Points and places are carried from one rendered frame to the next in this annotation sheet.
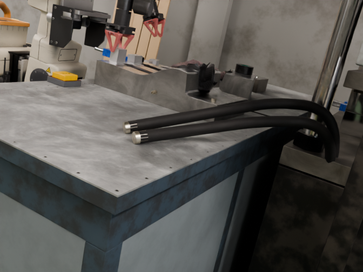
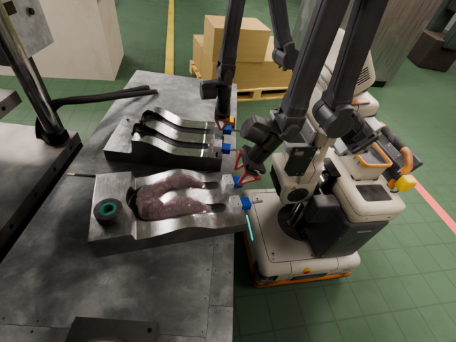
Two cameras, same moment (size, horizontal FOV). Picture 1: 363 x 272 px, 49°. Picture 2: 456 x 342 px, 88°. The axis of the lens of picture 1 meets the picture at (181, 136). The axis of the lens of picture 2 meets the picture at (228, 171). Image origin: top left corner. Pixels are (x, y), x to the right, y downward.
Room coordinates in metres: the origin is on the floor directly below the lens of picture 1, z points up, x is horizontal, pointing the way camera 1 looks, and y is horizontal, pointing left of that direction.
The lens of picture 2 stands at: (2.29, -0.14, 1.58)
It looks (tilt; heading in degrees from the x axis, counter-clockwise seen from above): 46 degrees down; 147
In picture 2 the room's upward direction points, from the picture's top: 11 degrees clockwise
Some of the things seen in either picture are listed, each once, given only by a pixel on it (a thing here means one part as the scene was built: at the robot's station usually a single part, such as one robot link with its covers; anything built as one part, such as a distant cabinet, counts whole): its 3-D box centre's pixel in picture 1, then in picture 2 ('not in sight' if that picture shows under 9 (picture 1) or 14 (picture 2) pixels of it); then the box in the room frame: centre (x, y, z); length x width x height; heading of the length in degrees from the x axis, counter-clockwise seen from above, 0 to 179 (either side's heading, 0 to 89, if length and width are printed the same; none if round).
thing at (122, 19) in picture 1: (122, 20); (223, 104); (1.49, 0.30, 1.04); 0.10 x 0.07 x 0.07; 153
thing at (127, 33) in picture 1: (120, 39); (222, 120); (1.50, 0.29, 0.97); 0.07 x 0.07 x 0.09; 63
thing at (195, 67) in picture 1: (172, 67); (172, 129); (1.44, 0.08, 0.92); 0.35 x 0.16 x 0.09; 63
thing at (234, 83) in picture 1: (197, 76); (172, 203); (1.78, -0.02, 0.85); 0.50 x 0.26 x 0.11; 80
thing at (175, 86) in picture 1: (172, 81); (169, 136); (1.43, 0.07, 0.87); 0.50 x 0.26 x 0.14; 63
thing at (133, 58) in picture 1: (125, 59); (227, 148); (1.61, 0.29, 0.89); 0.13 x 0.05 x 0.05; 62
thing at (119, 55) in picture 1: (108, 52); (229, 129); (1.51, 0.34, 0.91); 0.13 x 0.05 x 0.05; 64
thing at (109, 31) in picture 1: (116, 39); not in sight; (1.48, 0.31, 0.97); 0.07 x 0.07 x 0.09; 63
